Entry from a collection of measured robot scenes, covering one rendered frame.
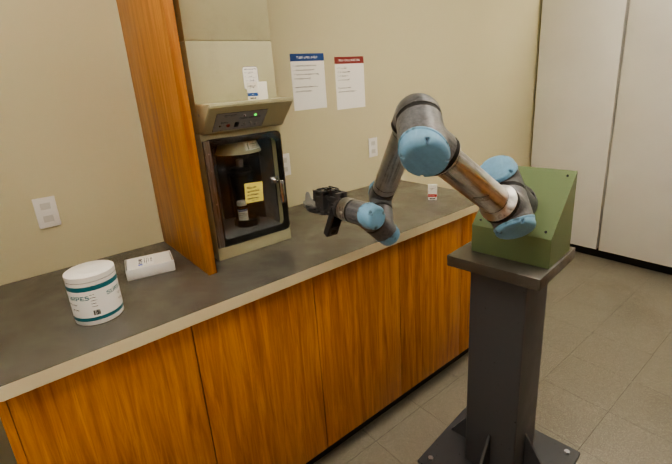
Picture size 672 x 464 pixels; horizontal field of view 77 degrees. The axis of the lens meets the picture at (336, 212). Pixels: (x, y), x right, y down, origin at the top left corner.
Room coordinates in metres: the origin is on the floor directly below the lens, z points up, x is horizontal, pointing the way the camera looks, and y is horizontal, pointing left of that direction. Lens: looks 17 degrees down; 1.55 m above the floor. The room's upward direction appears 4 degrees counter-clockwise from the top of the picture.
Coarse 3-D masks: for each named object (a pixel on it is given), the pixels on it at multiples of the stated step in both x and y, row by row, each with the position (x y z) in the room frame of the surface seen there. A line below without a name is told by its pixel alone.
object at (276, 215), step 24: (216, 144) 1.49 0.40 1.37; (240, 144) 1.54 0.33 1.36; (264, 144) 1.60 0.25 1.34; (216, 168) 1.48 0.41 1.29; (240, 168) 1.53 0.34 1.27; (264, 168) 1.59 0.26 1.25; (240, 192) 1.53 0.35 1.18; (264, 192) 1.59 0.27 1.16; (240, 216) 1.52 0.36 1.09; (264, 216) 1.58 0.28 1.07; (288, 216) 1.64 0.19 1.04; (240, 240) 1.51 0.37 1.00
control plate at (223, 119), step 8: (232, 112) 1.45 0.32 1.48; (240, 112) 1.47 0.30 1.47; (248, 112) 1.49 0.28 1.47; (256, 112) 1.51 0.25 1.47; (264, 112) 1.53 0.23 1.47; (216, 120) 1.43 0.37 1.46; (224, 120) 1.45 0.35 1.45; (232, 120) 1.47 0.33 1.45; (240, 120) 1.49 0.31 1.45; (248, 120) 1.52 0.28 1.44; (256, 120) 1.54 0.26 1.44; (216, 128) 1.46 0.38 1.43; (224, 128) 1.48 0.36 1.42; (232, 128) 1.50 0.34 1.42
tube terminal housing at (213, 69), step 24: (192, 48) 1.48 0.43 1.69; (216, 48) 1.53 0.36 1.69; (240, 48) 1.58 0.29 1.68; (264, 48) 1.64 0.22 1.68; (192, 72) 1.47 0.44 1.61; (216, 72) 1.52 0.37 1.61; (240, 72) 1.58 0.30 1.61; (264, 72) 1.64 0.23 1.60; (192, 96) 1.47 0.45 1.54; (216, 96) 1.51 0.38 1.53; (240, 96) 1.57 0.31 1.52; (192, 120) 1.50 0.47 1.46; (216, 240) 1.47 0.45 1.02; (264, 240) 1.58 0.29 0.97
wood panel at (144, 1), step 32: (128, 0) 1.61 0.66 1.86; (160, 0) 1.36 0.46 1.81; (128, 32) 1.67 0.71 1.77; (160, 32) 1.40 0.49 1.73; (160, 64) 1.44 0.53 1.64; (160, 96) 1.48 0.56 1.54; (160, 128) 1.54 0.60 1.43; (192, 128) 1.36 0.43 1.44; (160, 160) 1.59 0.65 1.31; (192, 160) 1.35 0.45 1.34; (160, 192) 1.66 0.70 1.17; (192, 192) 1.36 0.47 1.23; (192, 224) 1.41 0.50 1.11; (192, 256) 1.46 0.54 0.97
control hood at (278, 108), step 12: (204, 108) 1.40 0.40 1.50; (216, 108) 1.39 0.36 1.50; (228, 108) 1.42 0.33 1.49; (240, 108) 1.45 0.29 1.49; (252, 108) 1.48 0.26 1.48; (264, 108) 1.52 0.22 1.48; (276, 108) 1.55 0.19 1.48; (288, 108) 1.59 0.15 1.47; (204, 120) 1.42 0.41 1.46; (264, 120) 1.56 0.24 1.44; (276, 120) 1.60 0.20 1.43; (204, 132) 1.44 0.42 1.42; (216, 132) 1.47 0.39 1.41
